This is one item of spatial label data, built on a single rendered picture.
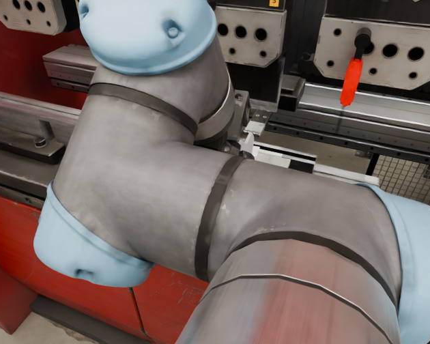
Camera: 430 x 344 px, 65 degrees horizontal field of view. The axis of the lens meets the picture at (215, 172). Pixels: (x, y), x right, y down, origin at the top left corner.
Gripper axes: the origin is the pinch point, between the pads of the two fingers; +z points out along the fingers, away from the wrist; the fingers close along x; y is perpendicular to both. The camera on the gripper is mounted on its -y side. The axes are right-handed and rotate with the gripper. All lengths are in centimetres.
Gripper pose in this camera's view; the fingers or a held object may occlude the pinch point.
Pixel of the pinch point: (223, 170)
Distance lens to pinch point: 51.9
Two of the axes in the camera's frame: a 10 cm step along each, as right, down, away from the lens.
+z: 1.7, 2.1, 9.6
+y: 2.3, -9.6, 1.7
